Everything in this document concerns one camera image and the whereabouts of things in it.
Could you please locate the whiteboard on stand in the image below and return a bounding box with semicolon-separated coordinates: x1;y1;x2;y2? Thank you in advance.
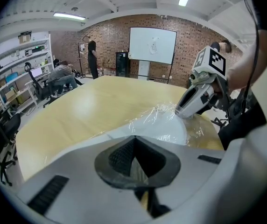
128;27;178;81

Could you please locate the black office chair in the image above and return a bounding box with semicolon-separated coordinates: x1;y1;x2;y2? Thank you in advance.
24;62;56;109
0;100;22;187

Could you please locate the person's right hand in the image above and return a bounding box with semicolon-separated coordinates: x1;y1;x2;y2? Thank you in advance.
211;79;225;97

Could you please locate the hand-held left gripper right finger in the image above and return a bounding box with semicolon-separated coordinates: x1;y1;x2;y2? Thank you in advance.
133;135;225;224

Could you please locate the brown cardboard box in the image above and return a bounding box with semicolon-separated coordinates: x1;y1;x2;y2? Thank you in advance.
4;88;18;103

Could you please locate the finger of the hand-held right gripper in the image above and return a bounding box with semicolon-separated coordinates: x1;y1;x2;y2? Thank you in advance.
174;86;196;113
175;84;216;119

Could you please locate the paper sheet on whiteboard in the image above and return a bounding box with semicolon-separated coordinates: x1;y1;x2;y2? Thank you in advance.
148;37;160;55

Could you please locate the group of plastic bottles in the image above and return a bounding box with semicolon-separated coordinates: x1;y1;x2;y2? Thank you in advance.
97;66;117;77

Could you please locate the black headset cable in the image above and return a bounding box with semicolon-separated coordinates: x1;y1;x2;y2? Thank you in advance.
242;0;260;113

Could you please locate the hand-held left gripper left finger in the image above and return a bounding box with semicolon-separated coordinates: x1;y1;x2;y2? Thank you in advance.
16;135;155;224

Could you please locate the person's right forearm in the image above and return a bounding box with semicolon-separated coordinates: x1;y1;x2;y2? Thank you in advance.
226;29;267;91

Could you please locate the computer monitor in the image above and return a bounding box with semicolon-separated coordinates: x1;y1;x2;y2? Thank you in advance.
30;66;43;78

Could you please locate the clear plastic bag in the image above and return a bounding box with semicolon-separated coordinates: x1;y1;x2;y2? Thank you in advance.
96;101;219;187

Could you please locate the black coat rack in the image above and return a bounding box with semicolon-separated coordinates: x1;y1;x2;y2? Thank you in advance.
76;35;88;78

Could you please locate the black glass-door cabinet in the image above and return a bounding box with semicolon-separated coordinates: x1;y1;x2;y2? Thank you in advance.
115;51;130;77

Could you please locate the person's black garment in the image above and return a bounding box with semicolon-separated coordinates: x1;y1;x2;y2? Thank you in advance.
218;94;267;150

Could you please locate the black and white printer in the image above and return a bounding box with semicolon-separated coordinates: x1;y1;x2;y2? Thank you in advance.
24;45;47;56

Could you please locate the white shelving unit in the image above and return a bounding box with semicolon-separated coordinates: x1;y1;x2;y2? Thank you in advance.
0;31;55;118

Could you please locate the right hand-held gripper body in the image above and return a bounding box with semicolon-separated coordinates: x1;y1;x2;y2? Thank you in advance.
188;45;230;112

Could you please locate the teal box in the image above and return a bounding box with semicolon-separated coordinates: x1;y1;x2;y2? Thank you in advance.
5;71;19;83

